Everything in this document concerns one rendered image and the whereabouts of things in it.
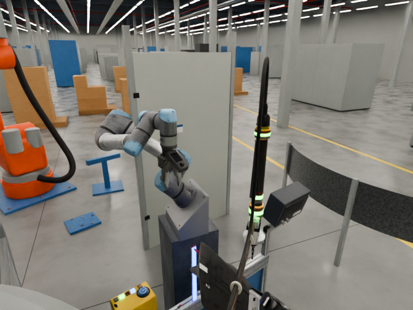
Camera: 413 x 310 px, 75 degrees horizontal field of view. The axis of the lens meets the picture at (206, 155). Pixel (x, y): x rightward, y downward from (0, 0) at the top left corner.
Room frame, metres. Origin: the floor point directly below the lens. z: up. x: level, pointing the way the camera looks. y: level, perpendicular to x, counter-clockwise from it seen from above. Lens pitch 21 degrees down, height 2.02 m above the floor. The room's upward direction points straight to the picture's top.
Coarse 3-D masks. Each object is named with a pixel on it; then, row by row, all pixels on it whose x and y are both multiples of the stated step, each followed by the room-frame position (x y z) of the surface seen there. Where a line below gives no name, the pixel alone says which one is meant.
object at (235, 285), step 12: (264, 60) 0.66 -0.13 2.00; (264, 72) 0.64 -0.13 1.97; (264, 84) 0.64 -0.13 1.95; (264, 96) 0.71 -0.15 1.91; (252, 204) 0.63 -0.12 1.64; (252, 216) 0.62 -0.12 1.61; (252, 240) 0.58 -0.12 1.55; (240, 264) 0.48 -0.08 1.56; (240, 276) 0.45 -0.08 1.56; (240, 288) 0.43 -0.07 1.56
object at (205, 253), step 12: (204, 252) 0.67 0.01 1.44; (204, 264) 0.62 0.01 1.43; (216, 264) 0.66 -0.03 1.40; (204, 276) 0.58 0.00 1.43; (216, 276) 0.62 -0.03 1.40; (228, 276) 0.65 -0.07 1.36; (204, 288) 0.55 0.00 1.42; (216, 288) 0.58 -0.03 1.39; (228, 288) 0.61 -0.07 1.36; (204, 300) 0.52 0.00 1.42; (216, 300) 0.55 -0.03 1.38; (228, 300) 0.58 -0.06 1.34; (240, 300) 0.61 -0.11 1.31
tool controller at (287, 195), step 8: (296, 184) 1.49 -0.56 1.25; (272, 192) 1.38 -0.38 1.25; (280, 192) 1.39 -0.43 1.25; (288, 192) 1.40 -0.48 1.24; (296, 192) 1.42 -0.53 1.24; (304, 192) 1.43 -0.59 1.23; (272, 200) 1.36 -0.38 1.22; (280, 200) 1.32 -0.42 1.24; (288, 200) 1.33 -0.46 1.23; (296, 200) 1.36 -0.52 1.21; (304, 200) 1.43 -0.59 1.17; (272, 208) 1.35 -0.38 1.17; (280, 208) 1.31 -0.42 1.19; (288, 208) 1.33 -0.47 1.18; (296, 208) 1.40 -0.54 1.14; (264, 216) 1.40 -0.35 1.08; (272, 216) 1.35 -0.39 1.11; (280, 216) 1.32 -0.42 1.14; (288, 216) 1.38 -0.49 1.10; (272, 224) 1.34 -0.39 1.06; (280, 224) 1.36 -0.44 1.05
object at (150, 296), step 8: (136, 288) 0.87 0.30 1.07; (128, 296) 0.83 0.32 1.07; (136, 296) 0.83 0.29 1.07; (144, 296) 0.83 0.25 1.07; (152, 296) 0.83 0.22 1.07; (112, 304) 0.79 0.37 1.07; (120, 304) 0.79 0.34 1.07; (128, 304) 0.79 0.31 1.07; (136, 304) 0.79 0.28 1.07; (144, 304) 0.80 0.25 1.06; (152, 304) 0.82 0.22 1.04
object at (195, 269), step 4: (228, 264) 0.94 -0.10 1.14; (192, 268) 0.86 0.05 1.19; (196, 268) 0.87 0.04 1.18; (232, 268) 0.90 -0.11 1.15; (236, 268) 0.91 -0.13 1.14; (192, 272) 0.84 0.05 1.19; (196, 272) 0.84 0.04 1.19; (236, 272) 0.87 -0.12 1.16; (244, 276) 0.85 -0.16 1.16; (244, 280) 0.81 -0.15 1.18; (248, 284) 0.79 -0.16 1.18
